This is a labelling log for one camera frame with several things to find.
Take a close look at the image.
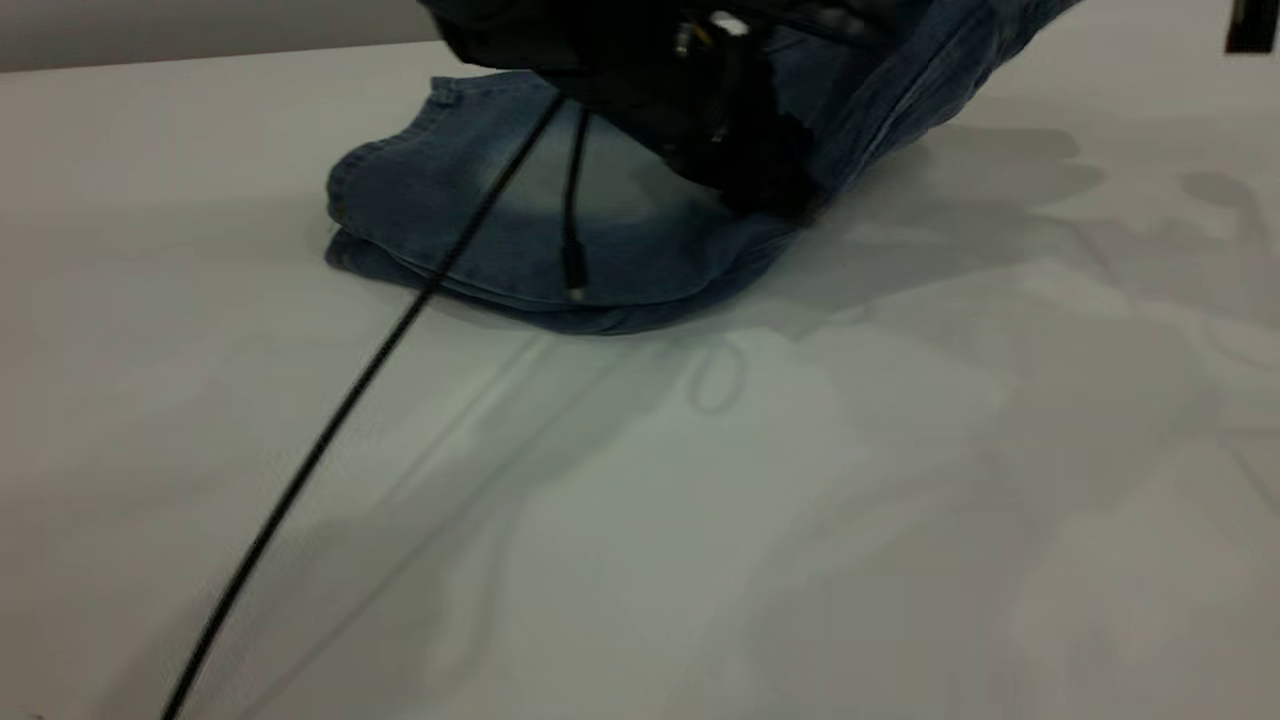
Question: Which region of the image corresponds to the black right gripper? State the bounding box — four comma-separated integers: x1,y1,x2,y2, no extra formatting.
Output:
1225,0,1280,53

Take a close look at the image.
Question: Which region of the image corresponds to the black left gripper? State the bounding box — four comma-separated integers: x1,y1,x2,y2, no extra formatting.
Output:
590,60,833,216

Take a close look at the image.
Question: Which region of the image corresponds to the black braided cable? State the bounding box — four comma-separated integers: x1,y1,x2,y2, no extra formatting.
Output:
160,95,566,720

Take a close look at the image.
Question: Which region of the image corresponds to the blue denim shorts basketball print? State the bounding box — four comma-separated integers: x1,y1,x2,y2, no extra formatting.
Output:
325,0,1086,336

